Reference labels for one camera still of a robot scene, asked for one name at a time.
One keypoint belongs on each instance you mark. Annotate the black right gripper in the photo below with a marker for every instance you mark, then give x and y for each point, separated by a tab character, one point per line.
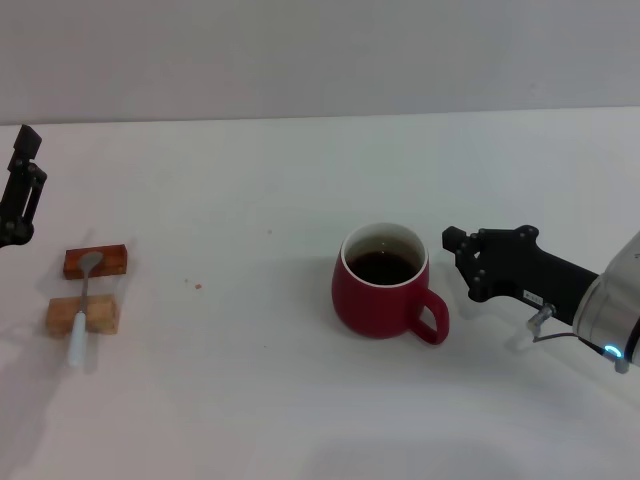
520	265

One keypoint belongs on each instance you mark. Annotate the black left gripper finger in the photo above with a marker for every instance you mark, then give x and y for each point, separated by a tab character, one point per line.
22	175

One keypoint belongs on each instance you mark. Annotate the red ceramic mug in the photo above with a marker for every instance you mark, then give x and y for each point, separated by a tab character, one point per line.
370	310

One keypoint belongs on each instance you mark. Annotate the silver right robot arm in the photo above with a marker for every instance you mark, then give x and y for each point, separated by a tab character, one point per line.
615	300

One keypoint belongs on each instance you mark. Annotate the dark coffee liquid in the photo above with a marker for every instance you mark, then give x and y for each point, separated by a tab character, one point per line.
382	269

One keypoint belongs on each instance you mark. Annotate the dark reddish wooden block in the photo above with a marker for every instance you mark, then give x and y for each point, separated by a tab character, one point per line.
112	260

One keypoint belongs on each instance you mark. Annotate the light wooden block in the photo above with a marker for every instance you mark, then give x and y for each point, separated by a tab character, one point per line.
102	315

